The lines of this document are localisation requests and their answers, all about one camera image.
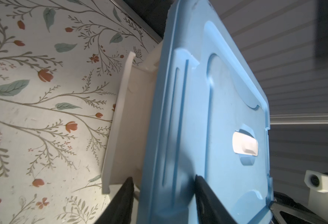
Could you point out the blue plastic bin lid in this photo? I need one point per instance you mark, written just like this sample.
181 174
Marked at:
209 118

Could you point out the white plastic storage bin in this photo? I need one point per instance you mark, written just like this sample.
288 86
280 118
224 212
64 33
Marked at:
128 135

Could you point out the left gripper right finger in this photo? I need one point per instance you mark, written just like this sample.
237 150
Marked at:
209 208

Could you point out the floral patterned table mat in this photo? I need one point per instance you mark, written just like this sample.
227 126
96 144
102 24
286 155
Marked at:
61 64

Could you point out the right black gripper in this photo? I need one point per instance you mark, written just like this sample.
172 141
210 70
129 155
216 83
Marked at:
285 210

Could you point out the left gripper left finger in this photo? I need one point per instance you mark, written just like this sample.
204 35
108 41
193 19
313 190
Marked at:
119 210

